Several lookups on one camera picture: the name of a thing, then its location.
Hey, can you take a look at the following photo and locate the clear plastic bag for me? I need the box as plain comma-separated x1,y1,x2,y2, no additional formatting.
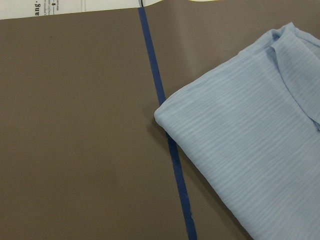
0,0,159,20

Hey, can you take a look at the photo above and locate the light blue button shirt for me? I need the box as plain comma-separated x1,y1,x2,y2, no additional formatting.
154,23,320,240

